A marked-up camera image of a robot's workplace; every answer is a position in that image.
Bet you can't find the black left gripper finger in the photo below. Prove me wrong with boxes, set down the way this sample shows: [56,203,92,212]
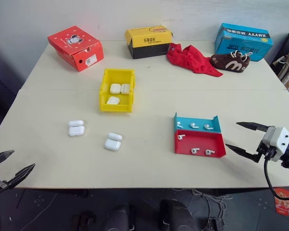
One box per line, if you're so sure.
[0,150,15,167]
[7,163,36,189]

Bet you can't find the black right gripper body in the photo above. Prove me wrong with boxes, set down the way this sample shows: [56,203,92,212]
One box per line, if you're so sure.
[256,125,278,164]

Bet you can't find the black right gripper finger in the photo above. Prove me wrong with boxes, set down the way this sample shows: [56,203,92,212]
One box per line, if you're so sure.
[236,122,270,132]
[225,143,261,163]

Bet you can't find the red snack packet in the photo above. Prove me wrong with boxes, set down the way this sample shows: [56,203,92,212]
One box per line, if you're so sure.
[274,187,289,215]

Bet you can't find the blue shoe box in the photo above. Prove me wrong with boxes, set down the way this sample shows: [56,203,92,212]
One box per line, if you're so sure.
[214,23,274,63]

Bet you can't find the yellow plastic bin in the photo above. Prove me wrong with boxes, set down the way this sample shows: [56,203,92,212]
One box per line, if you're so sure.
[98,68,137,113]

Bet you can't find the red cartoon shoe box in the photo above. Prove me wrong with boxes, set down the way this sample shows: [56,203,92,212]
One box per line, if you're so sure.
[47,26,105,72]

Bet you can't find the yellow and black shoe box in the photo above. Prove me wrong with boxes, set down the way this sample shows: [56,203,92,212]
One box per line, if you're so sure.
[124,25,174,60]

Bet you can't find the red plastic tray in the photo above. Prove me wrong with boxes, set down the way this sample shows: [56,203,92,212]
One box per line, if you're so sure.
[174,130,227,158]

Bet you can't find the blue plastic tray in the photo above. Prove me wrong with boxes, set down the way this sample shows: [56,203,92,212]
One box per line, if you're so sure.
[173,112,222,133]

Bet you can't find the brown shoe with white laces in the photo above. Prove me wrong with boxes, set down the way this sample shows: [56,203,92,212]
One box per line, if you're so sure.
[210,50,252,73]

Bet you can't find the red cloth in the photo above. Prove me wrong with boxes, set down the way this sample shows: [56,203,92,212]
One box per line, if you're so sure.
[166,42,224,78]

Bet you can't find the dark rounded shape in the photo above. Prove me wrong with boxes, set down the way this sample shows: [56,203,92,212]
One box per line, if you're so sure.
[103,204,131,231]
[159,199,196,231]

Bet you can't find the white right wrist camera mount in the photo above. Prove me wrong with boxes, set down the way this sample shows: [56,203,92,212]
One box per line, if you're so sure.
[262,126,289,162]

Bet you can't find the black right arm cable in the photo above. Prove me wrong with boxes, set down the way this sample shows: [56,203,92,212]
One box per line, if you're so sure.
[263,154,289,200]

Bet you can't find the white floor cable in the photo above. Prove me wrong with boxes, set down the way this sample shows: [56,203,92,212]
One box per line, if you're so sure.
[192,188,232,218]

